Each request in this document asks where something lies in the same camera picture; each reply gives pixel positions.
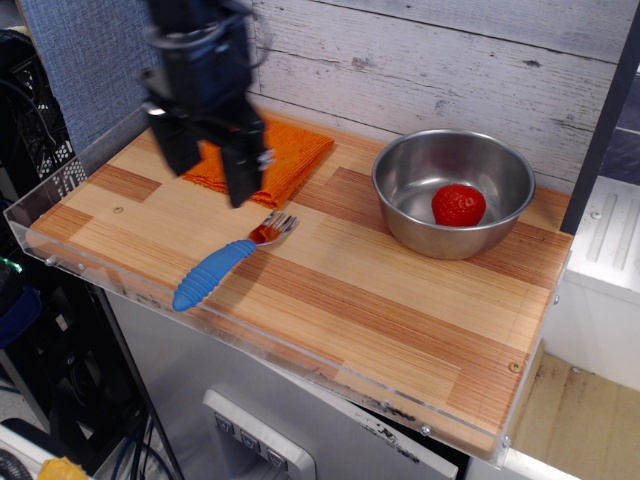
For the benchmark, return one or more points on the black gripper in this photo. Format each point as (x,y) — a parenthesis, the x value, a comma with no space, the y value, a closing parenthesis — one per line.
(205,80)

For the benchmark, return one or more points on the blue handled metal fork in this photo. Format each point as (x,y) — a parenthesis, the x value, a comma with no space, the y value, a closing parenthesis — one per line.
(205,277)

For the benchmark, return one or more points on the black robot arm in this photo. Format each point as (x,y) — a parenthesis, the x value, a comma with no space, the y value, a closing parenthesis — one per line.
(196,18)

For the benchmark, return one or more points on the orange folded cloth napkin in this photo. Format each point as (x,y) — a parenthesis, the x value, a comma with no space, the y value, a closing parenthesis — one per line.
(297,152)

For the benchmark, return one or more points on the stainless steel bowl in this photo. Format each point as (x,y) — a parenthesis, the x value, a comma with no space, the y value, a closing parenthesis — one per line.
(409,171)

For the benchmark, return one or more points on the clear acrylic table guard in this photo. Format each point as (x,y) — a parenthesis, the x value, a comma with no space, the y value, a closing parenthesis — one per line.
(438,343)

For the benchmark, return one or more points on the red toy strawberry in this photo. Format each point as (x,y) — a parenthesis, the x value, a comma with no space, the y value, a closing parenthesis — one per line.
(458,205)

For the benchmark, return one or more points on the stainless steel cabinet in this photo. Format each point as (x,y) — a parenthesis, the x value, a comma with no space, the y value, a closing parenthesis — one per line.
(178,364)

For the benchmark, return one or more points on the white block with ridges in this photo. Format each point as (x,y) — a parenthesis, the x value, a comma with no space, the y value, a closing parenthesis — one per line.
(606,245)

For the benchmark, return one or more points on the dark right vertical post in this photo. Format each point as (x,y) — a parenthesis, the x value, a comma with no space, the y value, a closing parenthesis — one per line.
(611,111)

